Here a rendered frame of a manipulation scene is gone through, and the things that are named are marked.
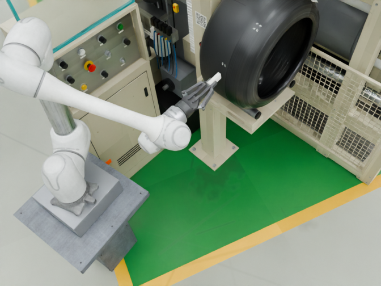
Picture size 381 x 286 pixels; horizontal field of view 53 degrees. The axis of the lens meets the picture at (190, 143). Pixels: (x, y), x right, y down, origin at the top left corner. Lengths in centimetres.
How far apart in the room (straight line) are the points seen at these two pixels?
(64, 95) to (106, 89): 74
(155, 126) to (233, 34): 52
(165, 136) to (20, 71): 52
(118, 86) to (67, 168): 62
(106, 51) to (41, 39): 62
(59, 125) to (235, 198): 138
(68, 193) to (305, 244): 152
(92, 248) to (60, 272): 77
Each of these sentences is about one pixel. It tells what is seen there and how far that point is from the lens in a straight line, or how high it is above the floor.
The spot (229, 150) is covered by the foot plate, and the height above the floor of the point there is 1.
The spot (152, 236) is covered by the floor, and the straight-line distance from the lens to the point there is 261.
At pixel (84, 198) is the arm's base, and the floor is 79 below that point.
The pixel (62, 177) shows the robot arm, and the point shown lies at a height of 99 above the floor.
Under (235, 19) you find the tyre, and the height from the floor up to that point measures 142.
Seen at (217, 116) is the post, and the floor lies 48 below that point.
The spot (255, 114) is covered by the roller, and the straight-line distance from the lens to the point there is 191.
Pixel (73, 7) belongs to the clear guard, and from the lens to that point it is 181.
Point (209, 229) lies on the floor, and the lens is 259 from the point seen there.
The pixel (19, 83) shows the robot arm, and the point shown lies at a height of 152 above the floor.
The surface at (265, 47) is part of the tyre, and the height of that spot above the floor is 137.
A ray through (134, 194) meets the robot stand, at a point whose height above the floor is 65.
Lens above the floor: 242
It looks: 56 degrees down
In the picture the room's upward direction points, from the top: 7 degrees counter-clockwise
